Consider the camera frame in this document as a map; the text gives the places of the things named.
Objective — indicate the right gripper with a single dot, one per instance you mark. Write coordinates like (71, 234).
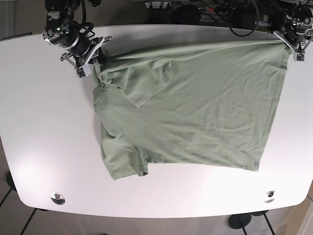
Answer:
(78, 39)

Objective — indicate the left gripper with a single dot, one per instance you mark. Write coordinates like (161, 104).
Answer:
(276, 20)

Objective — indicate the sage green polo shirt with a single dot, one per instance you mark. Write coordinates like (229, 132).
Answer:
(211, 104)

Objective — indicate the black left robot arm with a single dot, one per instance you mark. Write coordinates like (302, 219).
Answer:
(297, 28)

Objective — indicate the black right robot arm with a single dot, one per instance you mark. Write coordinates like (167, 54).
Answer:
(76, 7)

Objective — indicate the left silver table grommet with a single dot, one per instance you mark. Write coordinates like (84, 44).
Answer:
(57, 198)

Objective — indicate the silver table grommet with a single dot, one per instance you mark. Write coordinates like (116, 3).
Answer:
(57, 198)
(269, 197)

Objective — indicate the right silver table grommet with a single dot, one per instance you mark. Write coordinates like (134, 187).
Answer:
(269, 197)

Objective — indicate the black round stand base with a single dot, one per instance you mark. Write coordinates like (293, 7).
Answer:
(239, 221)

